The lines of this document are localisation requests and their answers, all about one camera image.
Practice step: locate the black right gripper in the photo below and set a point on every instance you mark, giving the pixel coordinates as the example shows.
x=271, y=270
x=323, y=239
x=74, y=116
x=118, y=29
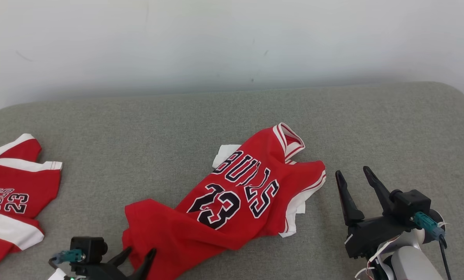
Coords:
x=372, y=235

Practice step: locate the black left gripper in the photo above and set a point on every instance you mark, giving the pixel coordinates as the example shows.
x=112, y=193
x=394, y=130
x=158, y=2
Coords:
x=95, y=272

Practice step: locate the red Bulls 23 jersey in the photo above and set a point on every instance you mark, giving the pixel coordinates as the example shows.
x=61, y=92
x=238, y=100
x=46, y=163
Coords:
x=224, y=233

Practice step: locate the red Bulls 23 shorts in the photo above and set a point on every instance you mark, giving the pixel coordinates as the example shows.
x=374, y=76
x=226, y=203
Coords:
x=10, y=182

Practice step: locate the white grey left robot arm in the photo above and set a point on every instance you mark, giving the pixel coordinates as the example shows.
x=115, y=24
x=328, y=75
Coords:
x=57, y=275

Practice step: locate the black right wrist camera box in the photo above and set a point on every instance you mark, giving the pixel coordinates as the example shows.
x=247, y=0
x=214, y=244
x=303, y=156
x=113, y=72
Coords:
x=411, y=204

